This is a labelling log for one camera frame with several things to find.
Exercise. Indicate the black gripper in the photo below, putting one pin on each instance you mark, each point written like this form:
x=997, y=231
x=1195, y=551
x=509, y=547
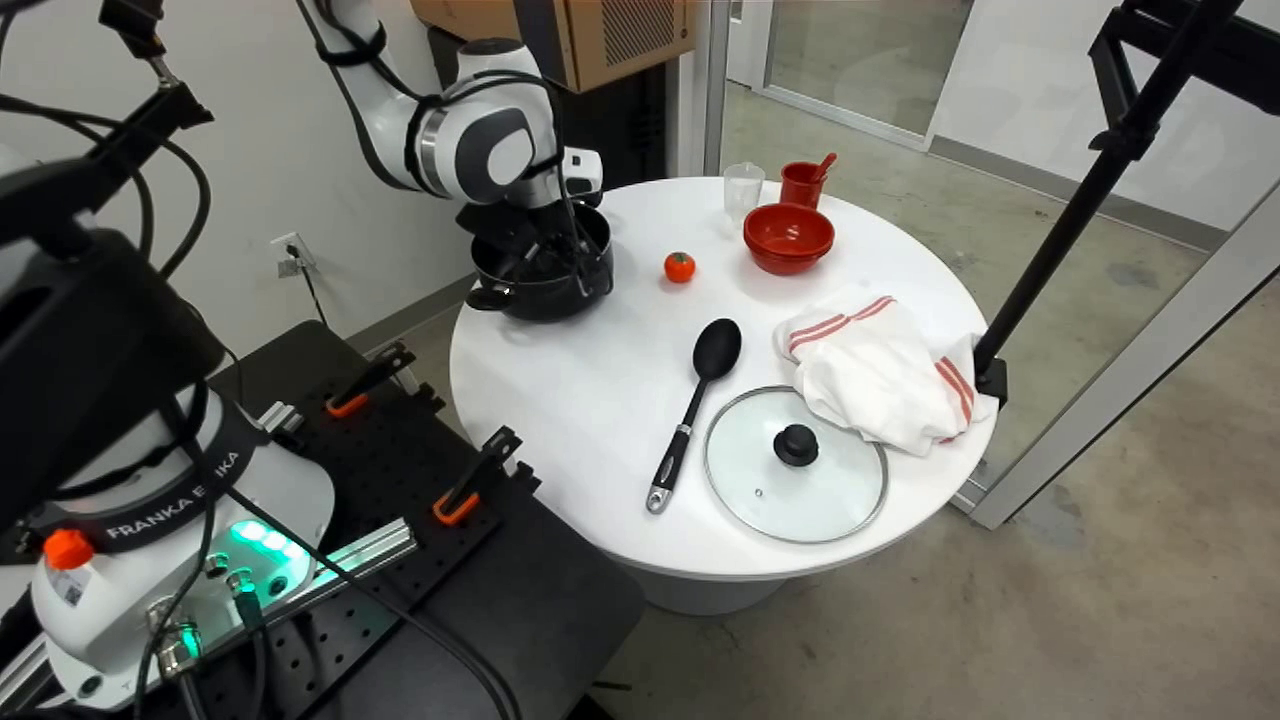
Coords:
x=541, y=236

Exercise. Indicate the black cooking pot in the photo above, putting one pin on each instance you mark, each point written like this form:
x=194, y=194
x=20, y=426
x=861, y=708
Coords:
x=547, y=292

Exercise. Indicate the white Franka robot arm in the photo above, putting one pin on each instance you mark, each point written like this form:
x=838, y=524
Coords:
x=486, y=139

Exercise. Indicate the glass pot lid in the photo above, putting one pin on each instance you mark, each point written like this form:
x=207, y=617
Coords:
x=790, y=473

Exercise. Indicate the small orange tomato toy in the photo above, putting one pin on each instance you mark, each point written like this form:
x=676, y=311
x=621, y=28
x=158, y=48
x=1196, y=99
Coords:
x=676, y=265

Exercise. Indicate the black serving spoon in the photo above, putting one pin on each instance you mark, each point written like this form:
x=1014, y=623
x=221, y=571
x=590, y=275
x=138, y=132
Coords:
x=714, y=358

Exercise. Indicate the cardboard box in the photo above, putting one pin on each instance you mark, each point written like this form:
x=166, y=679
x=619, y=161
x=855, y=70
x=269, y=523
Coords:
x=578, y=41

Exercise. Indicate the clear glass cup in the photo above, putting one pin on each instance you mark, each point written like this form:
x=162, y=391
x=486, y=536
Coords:
x=740, y=191

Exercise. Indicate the red bowl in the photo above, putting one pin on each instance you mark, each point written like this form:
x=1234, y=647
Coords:
x=787, y=236

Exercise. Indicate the orange-black clamp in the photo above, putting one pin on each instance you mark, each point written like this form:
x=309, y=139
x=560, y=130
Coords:
x=344, y=403
x=470, y=488

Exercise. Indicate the red mug with spoon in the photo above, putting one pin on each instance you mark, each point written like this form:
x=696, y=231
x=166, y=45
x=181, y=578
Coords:
x=806, y=180

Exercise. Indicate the white round table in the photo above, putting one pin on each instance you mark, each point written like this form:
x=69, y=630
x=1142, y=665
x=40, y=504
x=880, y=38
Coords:
x=600, y=393

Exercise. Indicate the black optical breadboard cart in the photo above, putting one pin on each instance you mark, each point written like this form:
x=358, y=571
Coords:
x=498, y=617

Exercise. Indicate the white red-striped towel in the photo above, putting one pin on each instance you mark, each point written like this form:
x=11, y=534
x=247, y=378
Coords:
x=867, y=366

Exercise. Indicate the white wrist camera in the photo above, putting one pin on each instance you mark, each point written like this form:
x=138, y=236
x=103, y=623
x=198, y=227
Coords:
x=582, y=169

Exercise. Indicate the black camera tripod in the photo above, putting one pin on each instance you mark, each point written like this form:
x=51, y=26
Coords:
x=1147, y=55

